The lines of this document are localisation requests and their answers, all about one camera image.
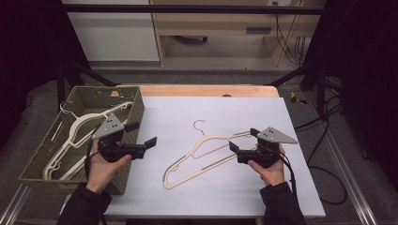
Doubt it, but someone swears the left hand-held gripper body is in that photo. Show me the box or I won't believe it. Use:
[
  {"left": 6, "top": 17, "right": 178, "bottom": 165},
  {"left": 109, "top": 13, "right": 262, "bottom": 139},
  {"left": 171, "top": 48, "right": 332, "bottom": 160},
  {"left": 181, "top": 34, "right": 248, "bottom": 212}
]
[{"left": 91, "top": 112, "right": 147, "bottom": 164}]

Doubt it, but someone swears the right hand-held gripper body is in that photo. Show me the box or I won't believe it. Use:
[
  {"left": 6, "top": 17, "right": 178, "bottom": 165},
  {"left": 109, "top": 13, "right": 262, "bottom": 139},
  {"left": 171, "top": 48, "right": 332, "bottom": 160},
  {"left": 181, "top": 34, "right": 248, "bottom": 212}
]
[{"left": 236, "top": 126, "right": 299, "bottom": 169}]

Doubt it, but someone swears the beige clothes hanger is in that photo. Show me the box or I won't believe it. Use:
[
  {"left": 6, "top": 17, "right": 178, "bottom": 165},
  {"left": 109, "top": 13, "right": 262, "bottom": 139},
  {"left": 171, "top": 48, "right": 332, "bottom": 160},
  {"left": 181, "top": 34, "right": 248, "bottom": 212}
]
[
  {"left": 41, "top": 100, "right": 135, "bottom": 182},
  {"left": 162, "top": 119, "right": 261, "bottom": 190}
]

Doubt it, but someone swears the green woven basket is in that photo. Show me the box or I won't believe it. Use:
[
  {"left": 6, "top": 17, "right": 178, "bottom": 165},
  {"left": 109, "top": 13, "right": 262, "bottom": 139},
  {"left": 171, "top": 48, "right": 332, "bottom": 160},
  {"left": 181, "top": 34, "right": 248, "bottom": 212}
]
[{"left": 18, "top": 85, "right": 145, "bottom": 196}]

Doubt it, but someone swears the person's right hand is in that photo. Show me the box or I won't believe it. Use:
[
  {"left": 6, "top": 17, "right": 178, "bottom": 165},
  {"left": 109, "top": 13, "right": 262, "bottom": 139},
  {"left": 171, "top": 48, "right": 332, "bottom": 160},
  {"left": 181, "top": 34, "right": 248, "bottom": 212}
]
[{"left": 247, "top": 145, "right": 286, "bottom": 188}]

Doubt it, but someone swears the person's left hand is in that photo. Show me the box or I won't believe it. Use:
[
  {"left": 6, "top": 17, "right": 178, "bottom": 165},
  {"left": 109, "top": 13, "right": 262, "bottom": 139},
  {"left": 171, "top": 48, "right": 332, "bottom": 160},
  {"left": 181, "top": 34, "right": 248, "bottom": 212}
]
[{"left": 85, "top": 149, "right": 132, "bottom": 195}]

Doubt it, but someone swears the yellow and black tool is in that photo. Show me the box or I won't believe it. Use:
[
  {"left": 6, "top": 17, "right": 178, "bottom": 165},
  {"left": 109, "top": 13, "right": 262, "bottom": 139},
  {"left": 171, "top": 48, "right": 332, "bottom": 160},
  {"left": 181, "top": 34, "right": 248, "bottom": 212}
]
[{"left": 289, "top": 91, "right": 308, "bottom": 106}]

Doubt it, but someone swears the black metal stand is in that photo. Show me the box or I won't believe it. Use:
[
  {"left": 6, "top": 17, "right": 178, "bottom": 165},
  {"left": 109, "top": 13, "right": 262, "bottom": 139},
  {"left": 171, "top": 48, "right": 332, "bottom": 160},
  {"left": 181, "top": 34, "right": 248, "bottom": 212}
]
[
  {"left": 268, "top": 59, "right": 328, "bottom": 117},
  {"left": 55, "top": 59, "right": 118, "bottom": 112}
]

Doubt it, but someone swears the white table sheet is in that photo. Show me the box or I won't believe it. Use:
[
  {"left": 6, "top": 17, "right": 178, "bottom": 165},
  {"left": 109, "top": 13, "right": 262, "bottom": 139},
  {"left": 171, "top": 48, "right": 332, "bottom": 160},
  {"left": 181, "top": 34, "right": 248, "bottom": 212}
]
[{"left": 104, "top": 96, "right": 327, "bottom": 218}]

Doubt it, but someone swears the white cabinet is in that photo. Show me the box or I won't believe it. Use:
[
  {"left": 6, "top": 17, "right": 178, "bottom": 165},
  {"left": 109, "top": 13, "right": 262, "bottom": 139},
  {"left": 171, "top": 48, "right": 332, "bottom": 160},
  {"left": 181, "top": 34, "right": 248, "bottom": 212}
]
[{"left": 61, "top": 0, "right": 161, "bottom": 63}]

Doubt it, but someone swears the dark curtain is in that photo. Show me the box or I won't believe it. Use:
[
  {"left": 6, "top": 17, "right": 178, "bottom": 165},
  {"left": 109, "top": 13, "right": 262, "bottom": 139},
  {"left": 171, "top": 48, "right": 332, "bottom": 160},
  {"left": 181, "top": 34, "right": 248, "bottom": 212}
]
[
  {"left": 304, "top": 0, "right": 398, "bottom": 190},
  {"left": 0, "top": 0, "right": 92, "bottom": 153}
]

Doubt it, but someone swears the light wooden desk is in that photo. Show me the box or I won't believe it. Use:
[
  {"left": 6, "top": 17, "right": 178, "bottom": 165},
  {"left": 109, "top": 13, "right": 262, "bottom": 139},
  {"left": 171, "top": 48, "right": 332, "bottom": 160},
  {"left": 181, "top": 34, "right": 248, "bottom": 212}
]
[{"left": 149, "top": 0, "right": 328, "bottom": 68}]

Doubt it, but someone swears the right hand-held gripper cable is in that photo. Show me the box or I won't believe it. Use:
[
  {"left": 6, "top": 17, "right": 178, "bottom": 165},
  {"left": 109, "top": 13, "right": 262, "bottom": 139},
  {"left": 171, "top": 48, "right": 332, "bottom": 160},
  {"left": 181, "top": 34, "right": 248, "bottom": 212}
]
[{"left": 279, "top": 152, "right": 349, "bottom": 206}]

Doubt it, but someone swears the bundle of black floor cables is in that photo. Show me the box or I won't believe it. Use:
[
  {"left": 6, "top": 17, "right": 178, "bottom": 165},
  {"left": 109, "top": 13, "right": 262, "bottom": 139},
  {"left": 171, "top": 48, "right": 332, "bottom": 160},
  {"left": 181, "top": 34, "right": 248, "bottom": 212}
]
[{"left": 294, "top": 78, "right": 345, "bottom": 166}]

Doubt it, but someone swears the bundle of hanging black cables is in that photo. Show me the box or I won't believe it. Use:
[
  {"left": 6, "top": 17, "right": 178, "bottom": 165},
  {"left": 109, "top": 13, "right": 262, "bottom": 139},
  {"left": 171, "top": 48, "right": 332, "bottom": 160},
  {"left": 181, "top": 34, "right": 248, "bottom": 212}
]
[{"left": 271, "top": 1, "right": 309, "bottom": 67}]

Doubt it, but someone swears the aluminium rail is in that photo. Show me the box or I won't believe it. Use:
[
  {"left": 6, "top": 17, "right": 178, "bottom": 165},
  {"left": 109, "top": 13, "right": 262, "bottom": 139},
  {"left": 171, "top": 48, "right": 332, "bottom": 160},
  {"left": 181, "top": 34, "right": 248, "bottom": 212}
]
[
  {"left": 0, "top": 184, "right": 32, "bottom": 225},
  {"left": 304, "top": 93, "right": 379, "bottom": 225}
]

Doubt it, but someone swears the black horizontal frame bar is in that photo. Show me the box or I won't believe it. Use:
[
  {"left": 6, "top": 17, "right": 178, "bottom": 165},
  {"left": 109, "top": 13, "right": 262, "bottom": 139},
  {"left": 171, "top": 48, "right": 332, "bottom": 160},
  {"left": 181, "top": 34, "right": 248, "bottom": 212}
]
[{"left": 60, "top": 4, "right": 327, "bottom": 16}]

